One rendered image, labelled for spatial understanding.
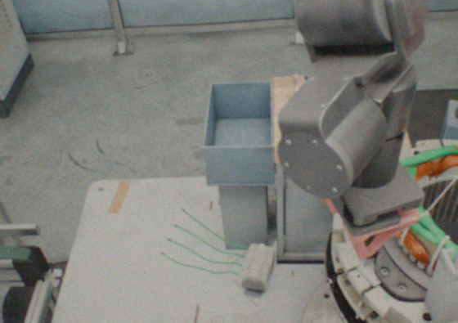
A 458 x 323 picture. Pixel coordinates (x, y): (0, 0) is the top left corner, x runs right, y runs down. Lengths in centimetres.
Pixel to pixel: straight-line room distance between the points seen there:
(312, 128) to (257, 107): 61
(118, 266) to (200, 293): 17
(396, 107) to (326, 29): 8
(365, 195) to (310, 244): 51
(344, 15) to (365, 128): 8
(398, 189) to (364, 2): 18
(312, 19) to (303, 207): 54
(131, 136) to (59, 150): 34
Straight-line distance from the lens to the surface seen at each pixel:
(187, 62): 296
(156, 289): 99
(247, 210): 93
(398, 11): 37
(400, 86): 40
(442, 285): 55
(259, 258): 95
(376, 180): 46
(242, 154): 80
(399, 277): 61
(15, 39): 304
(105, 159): 244
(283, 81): 92
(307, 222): 92
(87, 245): 109
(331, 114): 35
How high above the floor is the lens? 160
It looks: 42 degrees down
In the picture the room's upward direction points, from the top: 6 degrees counter-clockwise
